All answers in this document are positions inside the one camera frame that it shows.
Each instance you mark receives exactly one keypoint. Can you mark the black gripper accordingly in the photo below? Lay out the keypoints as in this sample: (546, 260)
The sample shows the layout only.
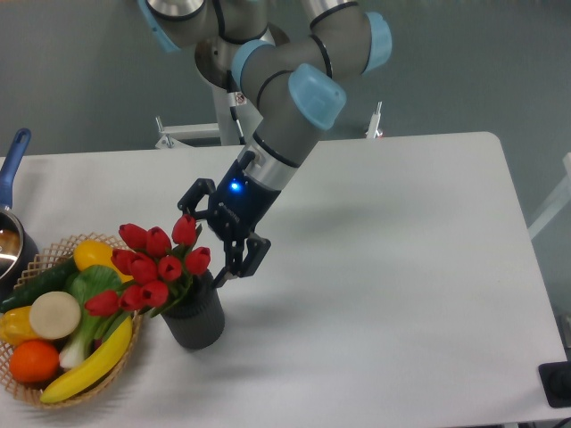
(235, 208)

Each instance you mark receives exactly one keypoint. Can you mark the red tulip bouquet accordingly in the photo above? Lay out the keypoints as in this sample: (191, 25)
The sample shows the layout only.
(163, 266)

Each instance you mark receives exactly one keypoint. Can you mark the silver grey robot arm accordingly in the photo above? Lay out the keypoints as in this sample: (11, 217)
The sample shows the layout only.
(296, 89)

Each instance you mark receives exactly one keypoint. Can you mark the dark grey ribbed vase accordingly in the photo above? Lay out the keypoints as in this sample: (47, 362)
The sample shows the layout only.
(198, 320)

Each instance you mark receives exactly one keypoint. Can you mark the yellow lemon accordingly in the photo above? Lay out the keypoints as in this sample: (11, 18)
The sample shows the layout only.
(94, 253)

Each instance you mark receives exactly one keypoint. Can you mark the green cucumber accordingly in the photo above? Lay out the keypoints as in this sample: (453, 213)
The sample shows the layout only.
(51, 280)

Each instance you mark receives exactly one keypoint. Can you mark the yellow banana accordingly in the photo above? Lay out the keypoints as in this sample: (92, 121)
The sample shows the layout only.
(94, 368)

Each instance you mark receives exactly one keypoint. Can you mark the yellow bell pepper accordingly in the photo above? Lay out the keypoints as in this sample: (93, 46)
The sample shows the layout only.
(16, 328)

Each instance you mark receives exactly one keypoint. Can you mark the orange fruit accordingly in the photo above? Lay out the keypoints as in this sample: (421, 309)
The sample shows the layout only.
(34, 362)

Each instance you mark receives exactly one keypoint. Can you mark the woven wicker basket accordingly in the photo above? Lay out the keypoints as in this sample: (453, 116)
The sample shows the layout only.
(78, 346)

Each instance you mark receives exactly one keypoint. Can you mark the black device at table edge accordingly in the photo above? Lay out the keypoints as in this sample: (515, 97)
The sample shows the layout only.
(555, 379)

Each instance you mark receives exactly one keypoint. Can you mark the white table clamp bracket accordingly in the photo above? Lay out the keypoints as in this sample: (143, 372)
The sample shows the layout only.
(187, 135)

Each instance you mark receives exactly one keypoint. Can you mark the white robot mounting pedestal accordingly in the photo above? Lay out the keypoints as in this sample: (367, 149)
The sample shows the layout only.
(237, 117)

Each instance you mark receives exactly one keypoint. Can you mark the blue handled saucepan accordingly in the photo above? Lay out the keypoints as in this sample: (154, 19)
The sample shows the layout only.
(18, 249)

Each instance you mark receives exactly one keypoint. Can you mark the white frame at right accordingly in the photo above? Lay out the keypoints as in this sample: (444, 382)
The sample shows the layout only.
(558, 198)

